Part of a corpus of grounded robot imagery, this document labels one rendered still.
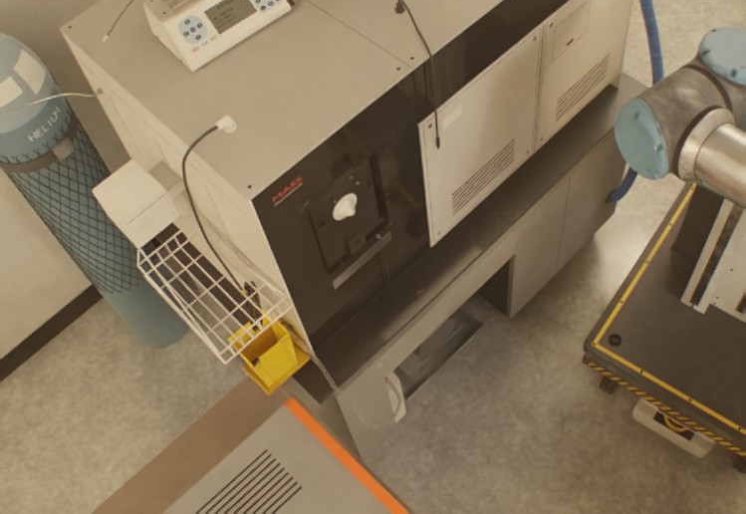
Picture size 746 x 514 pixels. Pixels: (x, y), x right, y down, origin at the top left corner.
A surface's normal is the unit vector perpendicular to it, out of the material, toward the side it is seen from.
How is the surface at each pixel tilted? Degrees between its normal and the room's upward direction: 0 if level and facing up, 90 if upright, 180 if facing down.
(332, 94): 0
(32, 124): 90
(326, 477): 0
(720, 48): 5
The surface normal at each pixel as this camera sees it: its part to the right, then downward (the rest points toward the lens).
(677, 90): -0.18, -0.68
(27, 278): 0.68, 0.56
